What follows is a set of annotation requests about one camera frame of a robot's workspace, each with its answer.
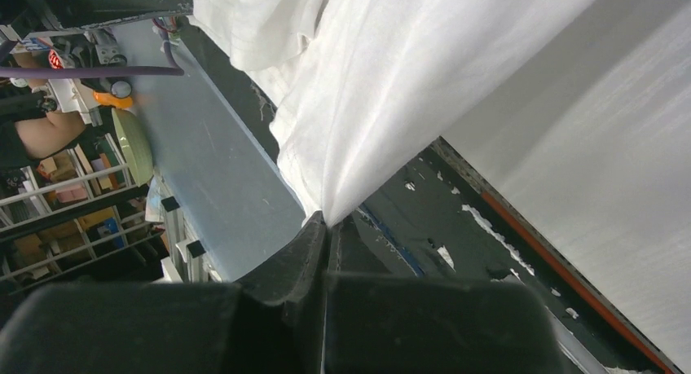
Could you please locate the white wire storage shelf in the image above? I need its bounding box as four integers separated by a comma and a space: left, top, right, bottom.
1, 134, 162, 293

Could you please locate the green round plate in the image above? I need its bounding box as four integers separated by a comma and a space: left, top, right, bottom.
112, 108, 154, 187

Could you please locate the person's bare forearm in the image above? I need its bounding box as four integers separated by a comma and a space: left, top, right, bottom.
15, 111, 86, 160

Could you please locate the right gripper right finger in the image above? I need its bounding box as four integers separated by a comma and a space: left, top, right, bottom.
325, 227, 566, 373

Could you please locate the white t-shirt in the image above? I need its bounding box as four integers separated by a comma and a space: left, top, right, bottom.
191, 0, 596, 226

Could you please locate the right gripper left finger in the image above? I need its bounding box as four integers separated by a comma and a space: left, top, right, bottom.
1, 212, 328, 373

